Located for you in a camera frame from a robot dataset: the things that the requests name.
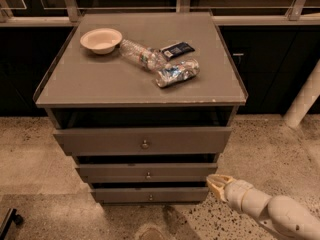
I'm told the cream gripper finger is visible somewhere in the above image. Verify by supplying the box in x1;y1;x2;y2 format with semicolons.
209;174;234;184
207;179;226;202

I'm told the grey drawer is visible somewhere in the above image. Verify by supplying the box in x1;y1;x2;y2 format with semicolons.
92;187;208;204
54;127;231;156
76;163;217;183

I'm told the grey drawer cabinet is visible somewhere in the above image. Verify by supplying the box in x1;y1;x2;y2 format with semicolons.
34;12;248;196

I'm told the grey bottom drawer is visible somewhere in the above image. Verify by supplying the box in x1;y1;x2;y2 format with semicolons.
92;187;208;204

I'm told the grey top drawer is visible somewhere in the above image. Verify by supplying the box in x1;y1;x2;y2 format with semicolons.
54;127;231;156

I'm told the dark blue snack packet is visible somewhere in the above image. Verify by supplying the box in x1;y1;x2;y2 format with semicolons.
160;42;195;60

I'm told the clear plastic water bottle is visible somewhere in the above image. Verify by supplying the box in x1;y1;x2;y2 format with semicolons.
119;39;167;71

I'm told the white paper bowl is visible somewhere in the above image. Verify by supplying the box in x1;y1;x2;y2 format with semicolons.
80;28;123;55

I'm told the black caster wheel base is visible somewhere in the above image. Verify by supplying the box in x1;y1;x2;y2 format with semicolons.
0;208;24;240

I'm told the metal railing frame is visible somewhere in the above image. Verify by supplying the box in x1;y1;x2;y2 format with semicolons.
0;0;320;26

